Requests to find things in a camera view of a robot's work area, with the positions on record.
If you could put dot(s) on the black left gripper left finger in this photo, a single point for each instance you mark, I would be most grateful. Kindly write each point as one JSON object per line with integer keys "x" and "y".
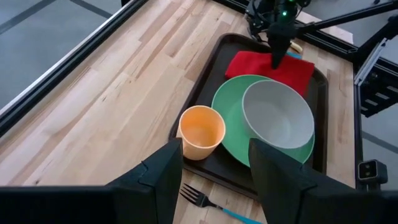
{"x": 149, "y": 193}

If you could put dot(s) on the orange plastic cup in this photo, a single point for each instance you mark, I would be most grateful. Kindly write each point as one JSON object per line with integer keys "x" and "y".
{"x": 200, "y": 133}

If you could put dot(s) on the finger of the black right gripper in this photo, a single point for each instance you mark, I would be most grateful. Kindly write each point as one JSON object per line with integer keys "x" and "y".
{"x": 275, "y": 46}
{"x": 286, "y": 43}

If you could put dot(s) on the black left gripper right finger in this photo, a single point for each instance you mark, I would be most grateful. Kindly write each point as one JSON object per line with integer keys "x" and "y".
{"x": 280, "y": 186}

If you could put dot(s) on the silver metal bracket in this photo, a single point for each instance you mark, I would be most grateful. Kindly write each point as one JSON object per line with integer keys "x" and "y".
{"x": 370, "y": 62}

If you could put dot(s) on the small black table camera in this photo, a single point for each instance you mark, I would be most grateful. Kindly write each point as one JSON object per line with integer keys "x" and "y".
{"x": 372, "y": 171}

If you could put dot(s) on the dark brown plastic tray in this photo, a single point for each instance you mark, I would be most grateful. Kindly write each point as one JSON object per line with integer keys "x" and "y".
{"x": 224, "y": 62}

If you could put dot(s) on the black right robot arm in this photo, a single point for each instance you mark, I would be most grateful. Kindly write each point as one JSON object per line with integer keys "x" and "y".
{"x": 342, "y": 17}

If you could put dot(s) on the grey plastic bowl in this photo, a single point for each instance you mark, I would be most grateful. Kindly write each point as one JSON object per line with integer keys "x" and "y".
{"x": 276, "y": 118}

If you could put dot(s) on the red cloth napkin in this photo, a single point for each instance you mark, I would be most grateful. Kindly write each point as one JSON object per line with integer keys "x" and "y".
{"x": 248, "y": 65}

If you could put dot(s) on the green plastic plate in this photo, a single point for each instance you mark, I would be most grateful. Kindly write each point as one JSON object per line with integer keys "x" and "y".
{"x": 230, "y": 105}

